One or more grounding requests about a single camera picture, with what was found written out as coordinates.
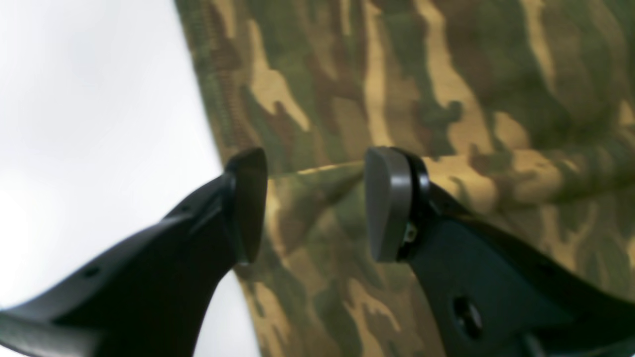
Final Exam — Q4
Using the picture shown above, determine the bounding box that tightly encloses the camouflage T-shirt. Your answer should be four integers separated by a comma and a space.
176, 0, 635, 357

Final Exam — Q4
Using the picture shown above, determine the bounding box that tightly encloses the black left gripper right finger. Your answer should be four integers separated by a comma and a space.
364, 147, 634, 357

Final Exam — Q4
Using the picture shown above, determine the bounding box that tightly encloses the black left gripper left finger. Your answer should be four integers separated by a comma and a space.
0, 148, 268, 357

